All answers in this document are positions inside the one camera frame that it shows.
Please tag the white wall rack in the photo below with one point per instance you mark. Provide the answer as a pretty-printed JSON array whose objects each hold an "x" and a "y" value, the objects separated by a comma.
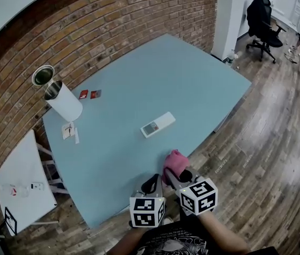
[{"x": 297, "y": 10}]

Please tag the round metal bin lid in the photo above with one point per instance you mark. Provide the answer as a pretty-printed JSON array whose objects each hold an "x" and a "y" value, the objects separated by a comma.
[{"x": 43, "y": 74}]

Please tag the small white can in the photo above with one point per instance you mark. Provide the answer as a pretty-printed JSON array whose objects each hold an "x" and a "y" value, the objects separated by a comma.
[{"x": 231, "y": 57}]

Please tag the person's right forearm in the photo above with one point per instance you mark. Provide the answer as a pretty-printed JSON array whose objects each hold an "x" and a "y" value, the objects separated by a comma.
[{"x": 221, "y": 231}]

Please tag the small white remote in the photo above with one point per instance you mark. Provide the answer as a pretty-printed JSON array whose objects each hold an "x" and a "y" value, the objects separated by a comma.
[{"x": 37, "y": 186}]

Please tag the white paper strip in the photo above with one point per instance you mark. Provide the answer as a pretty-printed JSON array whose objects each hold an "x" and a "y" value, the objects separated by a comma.
[{"x": 77, "y": 136}]

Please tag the white metal shelf frame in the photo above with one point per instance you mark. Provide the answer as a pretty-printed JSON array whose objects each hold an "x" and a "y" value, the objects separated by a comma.
[{"x": 53, "y": 169}]

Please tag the person's black printed shirt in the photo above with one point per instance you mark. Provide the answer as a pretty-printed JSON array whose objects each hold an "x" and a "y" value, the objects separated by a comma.
[{"x": 182, "y": 240}]

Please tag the black office chair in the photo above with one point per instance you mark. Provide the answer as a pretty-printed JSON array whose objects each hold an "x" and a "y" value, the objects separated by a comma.
[{"x": 259, "y": 23}]

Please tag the red card packet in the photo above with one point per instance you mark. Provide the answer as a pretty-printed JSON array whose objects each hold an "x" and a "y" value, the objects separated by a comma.
[
  {"x": 83, "y": 94},
  {"x": 96, "y": 94}
]

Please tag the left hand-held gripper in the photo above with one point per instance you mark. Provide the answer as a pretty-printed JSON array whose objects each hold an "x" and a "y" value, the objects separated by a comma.
[{"x": 145, "y": 212}]

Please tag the pink cloth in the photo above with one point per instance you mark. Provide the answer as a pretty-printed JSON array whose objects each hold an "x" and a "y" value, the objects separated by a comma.
[{"x": 176, "y": 161}]

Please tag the person's shoe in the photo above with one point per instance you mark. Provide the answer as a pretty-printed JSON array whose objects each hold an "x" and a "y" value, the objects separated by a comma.
[{"x": 168, "y": 220}]

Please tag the white cylindrical bin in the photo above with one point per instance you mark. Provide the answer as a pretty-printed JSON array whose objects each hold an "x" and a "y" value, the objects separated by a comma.
[{"x": 66, "y": 103}]

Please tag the black and white marker board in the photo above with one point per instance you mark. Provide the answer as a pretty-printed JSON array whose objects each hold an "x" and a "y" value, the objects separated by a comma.
[{"x": 10, "y": 220}]

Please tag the white remote control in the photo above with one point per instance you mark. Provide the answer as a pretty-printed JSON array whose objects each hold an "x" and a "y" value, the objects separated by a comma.
[{"x": 158, "y": 124}]

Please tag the white paper card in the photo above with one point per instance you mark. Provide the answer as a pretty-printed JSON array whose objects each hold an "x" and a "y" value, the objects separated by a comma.
[{"x": 67, "y": 131}]

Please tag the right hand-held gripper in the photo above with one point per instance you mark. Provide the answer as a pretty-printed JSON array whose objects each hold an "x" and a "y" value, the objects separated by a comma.
[{"x": 198, "y": 195}]

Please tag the clear plastic bag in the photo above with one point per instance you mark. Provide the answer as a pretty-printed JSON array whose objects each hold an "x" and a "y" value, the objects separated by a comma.
[{"x": 14, "y": 190}]

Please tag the white side table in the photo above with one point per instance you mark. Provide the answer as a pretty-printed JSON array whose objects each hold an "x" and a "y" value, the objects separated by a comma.
[{"x": 25, "y": 163}]

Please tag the person's left forearm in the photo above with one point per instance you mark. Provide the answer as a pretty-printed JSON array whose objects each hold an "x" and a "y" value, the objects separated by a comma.
[{"x": 131, "y": 240}]

